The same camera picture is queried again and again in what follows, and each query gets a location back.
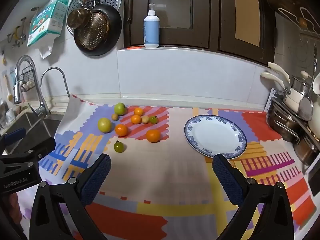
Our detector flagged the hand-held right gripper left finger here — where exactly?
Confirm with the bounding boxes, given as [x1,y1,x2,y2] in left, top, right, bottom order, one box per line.
[29,153,112,240]

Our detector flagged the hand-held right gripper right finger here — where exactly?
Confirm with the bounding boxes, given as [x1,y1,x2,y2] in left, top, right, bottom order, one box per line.
[212,154,293,240]

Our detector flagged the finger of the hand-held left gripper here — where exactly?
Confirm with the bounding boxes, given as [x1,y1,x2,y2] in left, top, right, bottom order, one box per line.
[0,127,27,153]
[0,137,57,173]

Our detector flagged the blue patterned white plate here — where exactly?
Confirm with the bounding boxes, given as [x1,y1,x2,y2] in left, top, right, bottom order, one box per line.
[184,115,247,160]

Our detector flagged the steel sink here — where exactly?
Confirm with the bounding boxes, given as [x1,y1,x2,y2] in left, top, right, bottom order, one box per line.
[0,111,62,155]

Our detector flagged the white cup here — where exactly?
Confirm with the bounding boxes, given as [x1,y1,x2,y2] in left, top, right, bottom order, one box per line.
[5,109,16,123]

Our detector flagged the yellow green round fruit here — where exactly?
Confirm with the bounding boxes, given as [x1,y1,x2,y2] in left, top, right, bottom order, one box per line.
[97,118,112,133]

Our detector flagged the colourful printed mat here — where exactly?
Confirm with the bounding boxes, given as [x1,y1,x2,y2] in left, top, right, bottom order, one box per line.
[21,94,317,240]

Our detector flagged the large orange mandarin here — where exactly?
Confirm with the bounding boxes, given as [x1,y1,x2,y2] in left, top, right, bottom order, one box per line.
[146,129,161,143]

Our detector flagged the chrome pull-down faucet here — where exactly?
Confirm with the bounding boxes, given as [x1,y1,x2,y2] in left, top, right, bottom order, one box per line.
[13,55,50,117]

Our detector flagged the green apple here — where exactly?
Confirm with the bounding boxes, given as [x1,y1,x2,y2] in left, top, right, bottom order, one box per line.
[114,102,127,116]

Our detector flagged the thin gooseneck faucet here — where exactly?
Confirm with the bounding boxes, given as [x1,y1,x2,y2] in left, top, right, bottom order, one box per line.
[40,67,71,99]

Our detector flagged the steel pot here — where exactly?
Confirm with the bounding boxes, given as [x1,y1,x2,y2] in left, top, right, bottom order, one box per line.
[294,135,320,165]
[266,100,300,144]

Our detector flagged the green white tissue packet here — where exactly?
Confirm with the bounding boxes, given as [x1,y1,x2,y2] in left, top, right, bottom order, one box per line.
[27,0,69,47]

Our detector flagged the small brass saucepan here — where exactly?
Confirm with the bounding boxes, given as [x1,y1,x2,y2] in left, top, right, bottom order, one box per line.
[66,0,92,29]

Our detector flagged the black frying pan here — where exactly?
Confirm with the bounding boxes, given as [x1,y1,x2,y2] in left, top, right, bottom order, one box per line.
[74,7,122,57]

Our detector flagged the blue white pump bottle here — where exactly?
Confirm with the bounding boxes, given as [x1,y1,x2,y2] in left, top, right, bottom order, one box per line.
[143,3,160,48]

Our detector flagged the brown board with rabbit outline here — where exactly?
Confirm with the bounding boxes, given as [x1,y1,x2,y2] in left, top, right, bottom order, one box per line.
[265,0,320,34]

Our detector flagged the black wire basket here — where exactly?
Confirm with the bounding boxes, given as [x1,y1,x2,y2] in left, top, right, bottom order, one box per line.
[19,66,35,92]

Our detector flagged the yellow handled wall taps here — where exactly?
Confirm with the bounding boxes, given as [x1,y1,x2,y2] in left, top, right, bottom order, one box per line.
[6,17,28,49]

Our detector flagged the brown wooden window frame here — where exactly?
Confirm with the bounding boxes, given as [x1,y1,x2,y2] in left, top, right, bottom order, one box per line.
[123,0,275,65]

